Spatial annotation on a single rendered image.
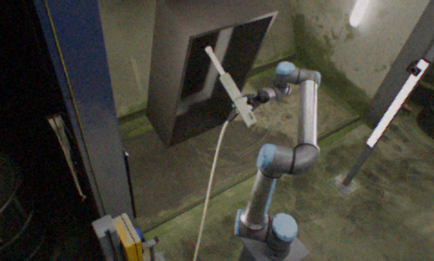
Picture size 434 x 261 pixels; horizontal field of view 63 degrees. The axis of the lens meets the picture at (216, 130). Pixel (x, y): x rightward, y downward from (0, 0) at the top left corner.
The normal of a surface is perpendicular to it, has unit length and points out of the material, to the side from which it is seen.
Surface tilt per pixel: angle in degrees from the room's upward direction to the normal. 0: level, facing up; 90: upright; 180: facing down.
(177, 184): 0
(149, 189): 0
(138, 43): 57
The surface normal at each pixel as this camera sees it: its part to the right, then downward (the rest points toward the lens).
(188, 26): 0.22, -0.51
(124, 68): 0.51, 0.19
